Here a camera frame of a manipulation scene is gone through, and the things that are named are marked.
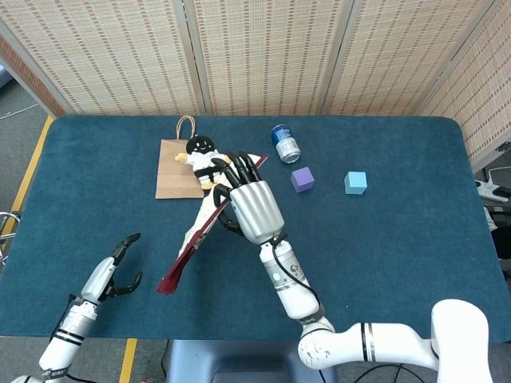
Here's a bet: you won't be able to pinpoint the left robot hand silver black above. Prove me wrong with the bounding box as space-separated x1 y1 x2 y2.
75 233 144 306

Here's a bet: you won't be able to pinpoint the black floor cable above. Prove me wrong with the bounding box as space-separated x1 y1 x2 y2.
356 360 405 383

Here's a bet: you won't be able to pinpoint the black-headed plush doll white robe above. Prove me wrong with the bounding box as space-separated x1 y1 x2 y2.
174 135 232 191

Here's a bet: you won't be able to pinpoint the white floor cable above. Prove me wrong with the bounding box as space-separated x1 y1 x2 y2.
0 103 41 120

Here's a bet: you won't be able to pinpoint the dark teal table cloth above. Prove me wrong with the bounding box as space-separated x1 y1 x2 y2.
0 115 511 344

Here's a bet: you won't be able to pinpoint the chrome metal frame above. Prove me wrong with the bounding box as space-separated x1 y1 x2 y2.
0 210 23 267

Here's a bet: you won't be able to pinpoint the brown paper bag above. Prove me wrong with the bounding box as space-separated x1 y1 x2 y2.
154 115 207 199

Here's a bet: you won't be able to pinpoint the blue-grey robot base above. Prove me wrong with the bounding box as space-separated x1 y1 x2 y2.
165 339 339 383

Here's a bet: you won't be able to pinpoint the woven bamboo screen panel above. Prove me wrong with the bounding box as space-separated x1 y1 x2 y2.
417 0 511 172
323 0 496 116
187 0 355 116
0 0 208 116

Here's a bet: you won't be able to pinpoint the light blue foam cube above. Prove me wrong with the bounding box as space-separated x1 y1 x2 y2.
343 171 368 195

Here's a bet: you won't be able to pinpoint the paper folding fan red ribs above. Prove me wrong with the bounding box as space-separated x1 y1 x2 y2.
156 150 272 297

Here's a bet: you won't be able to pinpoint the reddish woven screen panel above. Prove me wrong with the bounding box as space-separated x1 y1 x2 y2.
0 34 69 117

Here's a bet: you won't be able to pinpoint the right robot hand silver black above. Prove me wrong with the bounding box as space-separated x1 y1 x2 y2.
210 149 287 245

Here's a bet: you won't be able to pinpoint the blue silver drink can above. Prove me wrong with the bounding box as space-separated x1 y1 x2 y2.
271 124 301 164

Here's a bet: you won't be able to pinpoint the purple foam cube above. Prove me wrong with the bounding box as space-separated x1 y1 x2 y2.
291 166 315 194

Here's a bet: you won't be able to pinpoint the white power strip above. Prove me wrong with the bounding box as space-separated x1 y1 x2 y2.
473 166 511 203

